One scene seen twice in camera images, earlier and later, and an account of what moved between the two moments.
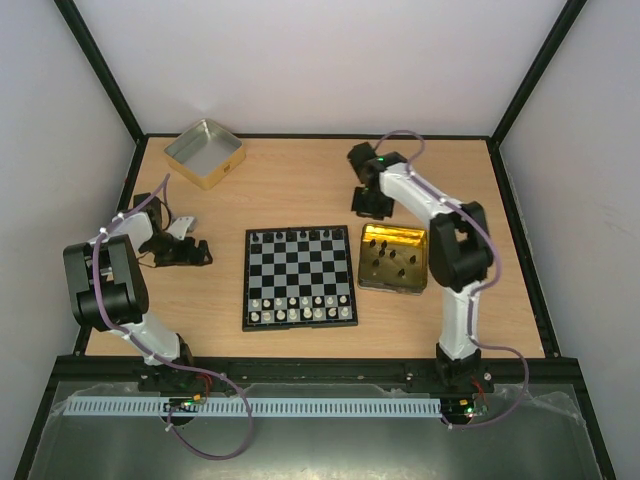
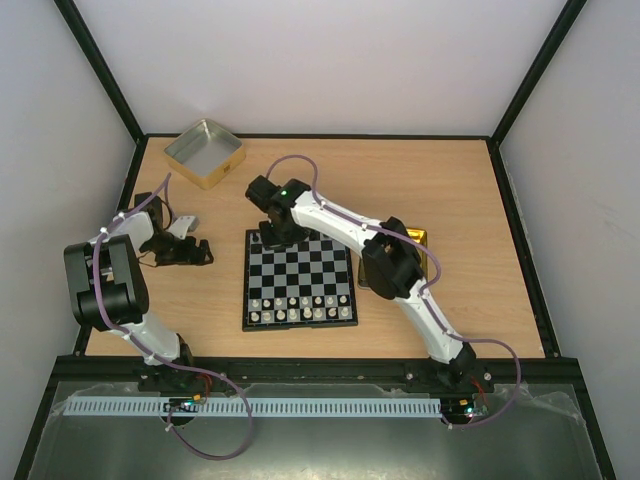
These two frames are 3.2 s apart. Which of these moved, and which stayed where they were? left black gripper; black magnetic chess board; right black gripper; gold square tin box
Moved: right black gripper
Stayed: gold square tin box; black magnetic chess board; left black gripper
